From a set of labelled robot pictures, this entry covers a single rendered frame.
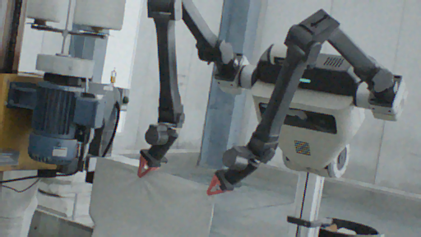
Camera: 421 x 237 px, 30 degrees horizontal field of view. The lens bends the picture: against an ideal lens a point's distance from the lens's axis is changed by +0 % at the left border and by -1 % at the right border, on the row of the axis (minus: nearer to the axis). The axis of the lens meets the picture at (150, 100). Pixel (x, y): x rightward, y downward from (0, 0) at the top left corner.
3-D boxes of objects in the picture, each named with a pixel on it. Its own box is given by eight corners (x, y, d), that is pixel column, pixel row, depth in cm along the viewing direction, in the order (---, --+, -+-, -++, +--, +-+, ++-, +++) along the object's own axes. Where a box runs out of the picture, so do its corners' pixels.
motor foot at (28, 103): (53, 113, 251) (57, 87, 251) (27, 113, 241) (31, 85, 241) (32, 109, 256) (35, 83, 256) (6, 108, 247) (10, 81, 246)
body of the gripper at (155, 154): (137, 153, 263) (149, 136, 261) (154, 152, 272) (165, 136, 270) (150, 165, 261) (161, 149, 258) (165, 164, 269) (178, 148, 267)
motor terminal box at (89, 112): (102, 135, 250) (107, 99, 249) (94, 137, 240) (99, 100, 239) (77, 130, 251) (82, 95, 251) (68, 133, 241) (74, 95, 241)
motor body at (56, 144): (83, 165, 250) (94, 89, 249) (51, 167, 237) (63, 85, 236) (48, 156, 258) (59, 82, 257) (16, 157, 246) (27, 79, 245)
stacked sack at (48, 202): (120, 215, 593) (123, 197, 592) (66, 223, 538) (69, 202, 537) (77, 202, 616) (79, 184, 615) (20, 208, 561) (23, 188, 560)
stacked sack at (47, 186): (100, 199, 579) (103, 181, 578) (58, 201, 546) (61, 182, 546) (42, 179, 622) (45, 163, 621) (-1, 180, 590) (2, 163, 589)
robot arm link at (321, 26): (338, 15, 214) (315, -3, 221) (304, 52, 217) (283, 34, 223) (396, 77, 246) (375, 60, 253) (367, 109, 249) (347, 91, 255)
